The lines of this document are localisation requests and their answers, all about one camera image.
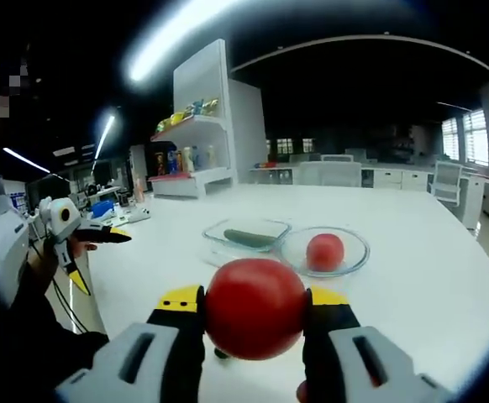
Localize black cable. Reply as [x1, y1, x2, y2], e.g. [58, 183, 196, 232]
[29, 242, 91, 336]

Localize row of bottles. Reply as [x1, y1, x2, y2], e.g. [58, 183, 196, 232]
[153, 144, 218, 178]

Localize small red tomato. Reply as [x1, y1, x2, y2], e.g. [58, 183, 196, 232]
[305, 233, 346, 272]

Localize large red tomato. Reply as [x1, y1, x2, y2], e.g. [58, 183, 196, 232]
[203, 257, 309, 363]

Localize bright ceiling light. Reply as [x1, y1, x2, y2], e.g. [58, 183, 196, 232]
[126, 0, 267, 84]

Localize rectangular glass storage container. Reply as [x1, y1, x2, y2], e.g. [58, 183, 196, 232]
[201, 217, 292, 270]

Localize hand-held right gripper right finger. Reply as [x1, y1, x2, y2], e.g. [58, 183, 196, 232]
[302, 286, 454, 403]

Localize white low cabinets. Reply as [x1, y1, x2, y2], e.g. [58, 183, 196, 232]
[247, 165, 435, 192]

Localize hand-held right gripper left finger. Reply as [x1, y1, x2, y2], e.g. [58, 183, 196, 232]
[55, 284, 207, 403]

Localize person's left hand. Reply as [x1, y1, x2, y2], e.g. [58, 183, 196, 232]
[27, 238, 99, 280]

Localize white display shelf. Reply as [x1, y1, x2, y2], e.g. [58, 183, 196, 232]
[146, 38, 269, 200]

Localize white mesh chair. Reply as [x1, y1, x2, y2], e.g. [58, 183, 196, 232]
[428, 160, 471, 207]
[296, 160, 363, 187]

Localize white table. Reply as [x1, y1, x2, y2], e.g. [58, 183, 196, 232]
[85, 182, 489, 403]

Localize round glass storage container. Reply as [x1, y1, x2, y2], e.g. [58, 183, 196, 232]
[279, 226, 371, 279]

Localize long ceiling light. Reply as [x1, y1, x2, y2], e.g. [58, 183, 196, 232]
[93, 112, 118, 161]

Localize short green cucumber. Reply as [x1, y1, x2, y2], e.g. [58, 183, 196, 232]
[223, 228, 280, 253]

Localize blue box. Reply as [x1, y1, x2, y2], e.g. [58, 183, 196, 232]
[87, 201, 118, 220]

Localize pile of snack packets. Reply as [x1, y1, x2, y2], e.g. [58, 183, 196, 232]
[156, 97, 221, 133]

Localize person's dark clothing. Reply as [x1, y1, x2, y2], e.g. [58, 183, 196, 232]
[0, 293, 112, 403]

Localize small white device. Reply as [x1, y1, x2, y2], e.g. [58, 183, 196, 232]
[128, 207, 153, 224]

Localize window blinds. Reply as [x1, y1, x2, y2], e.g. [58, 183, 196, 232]
[440, 107, 489, 166]

